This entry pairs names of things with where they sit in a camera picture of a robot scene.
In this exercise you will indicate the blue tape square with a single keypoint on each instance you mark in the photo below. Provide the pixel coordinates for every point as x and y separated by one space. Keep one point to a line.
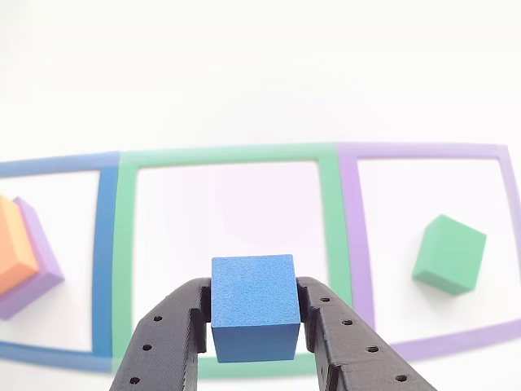
102 264

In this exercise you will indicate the orange cube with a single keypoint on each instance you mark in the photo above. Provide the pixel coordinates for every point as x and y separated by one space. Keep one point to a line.
14 244

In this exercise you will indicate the purple tape square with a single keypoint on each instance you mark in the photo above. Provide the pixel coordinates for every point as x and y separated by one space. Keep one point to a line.
358 244

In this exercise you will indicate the small blue cube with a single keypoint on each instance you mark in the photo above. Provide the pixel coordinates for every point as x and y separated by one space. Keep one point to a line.
252 293

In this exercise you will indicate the green tape square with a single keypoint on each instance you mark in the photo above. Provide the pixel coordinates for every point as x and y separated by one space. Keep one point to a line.
122 244

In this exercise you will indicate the large purple cube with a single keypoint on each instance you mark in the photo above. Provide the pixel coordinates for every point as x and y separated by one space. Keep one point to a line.
40 260

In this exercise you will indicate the green cube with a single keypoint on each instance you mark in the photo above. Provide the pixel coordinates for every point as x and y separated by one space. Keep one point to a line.
449 256

